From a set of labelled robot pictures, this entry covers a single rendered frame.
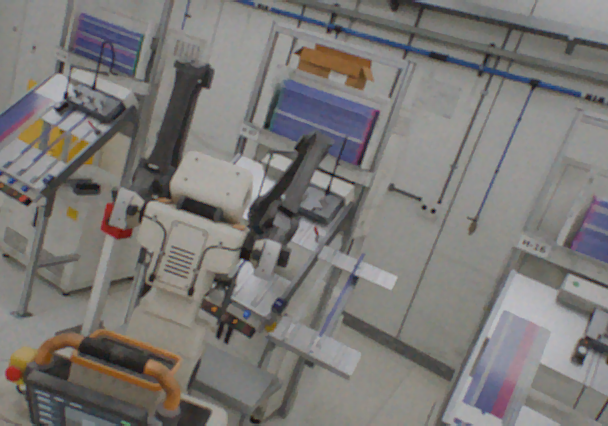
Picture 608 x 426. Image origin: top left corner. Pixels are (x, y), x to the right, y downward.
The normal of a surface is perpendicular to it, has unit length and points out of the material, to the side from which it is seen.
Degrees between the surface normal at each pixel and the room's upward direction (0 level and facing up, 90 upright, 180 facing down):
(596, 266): 90
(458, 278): 90
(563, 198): 90
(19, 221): 90
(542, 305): 44
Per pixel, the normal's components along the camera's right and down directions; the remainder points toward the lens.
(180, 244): -0.07, 0.07
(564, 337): -0.09, -0.61
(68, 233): -0.45, 0.07
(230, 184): 0.12, -0.47
